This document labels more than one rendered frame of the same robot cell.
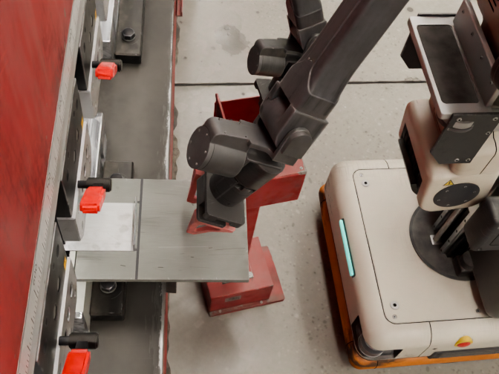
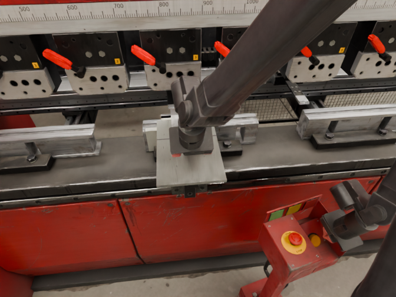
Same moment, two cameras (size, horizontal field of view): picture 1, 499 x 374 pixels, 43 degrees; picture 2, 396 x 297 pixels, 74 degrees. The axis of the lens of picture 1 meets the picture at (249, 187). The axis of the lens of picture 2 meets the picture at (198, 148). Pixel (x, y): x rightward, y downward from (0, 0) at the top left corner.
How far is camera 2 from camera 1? 78 cm
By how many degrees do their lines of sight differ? 56
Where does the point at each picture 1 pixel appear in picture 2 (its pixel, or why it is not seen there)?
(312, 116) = (198, 101)
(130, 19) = (342, 136)
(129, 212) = not seen: hidden behind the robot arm
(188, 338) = (221, 284)
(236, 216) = (174, 147)
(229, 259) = (170, 175)
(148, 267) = (163, 142)
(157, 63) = (322, 157)
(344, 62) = (223, 73)
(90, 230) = not seen: hidden behind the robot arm
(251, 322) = not seen: outside the picture
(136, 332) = (148, 167)
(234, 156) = (178, 96)
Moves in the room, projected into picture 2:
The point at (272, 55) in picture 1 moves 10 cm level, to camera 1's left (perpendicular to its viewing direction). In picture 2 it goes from (348, 191) to (337, 161)
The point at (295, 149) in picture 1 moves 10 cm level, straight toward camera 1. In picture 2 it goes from (180, 111) to (126, 104)
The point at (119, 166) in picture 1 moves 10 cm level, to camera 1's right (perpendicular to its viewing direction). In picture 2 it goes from (237, 145) to (237, 167)
